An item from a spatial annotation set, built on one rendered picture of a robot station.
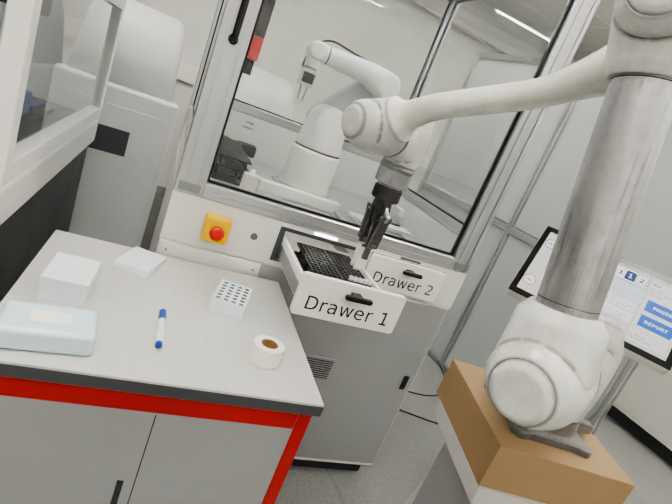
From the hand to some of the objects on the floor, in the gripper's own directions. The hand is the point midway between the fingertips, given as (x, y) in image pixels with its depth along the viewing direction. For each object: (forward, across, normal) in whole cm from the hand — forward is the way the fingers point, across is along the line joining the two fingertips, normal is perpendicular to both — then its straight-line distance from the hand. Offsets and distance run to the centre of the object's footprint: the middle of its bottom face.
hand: (360, 256), depth 128 cm
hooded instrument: (+96, +58, +176) cm, 208 cm away
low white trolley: (+97, -7, +44) cm, 107 cm away
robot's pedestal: (+98, -44, -31) cm, 112 cm away
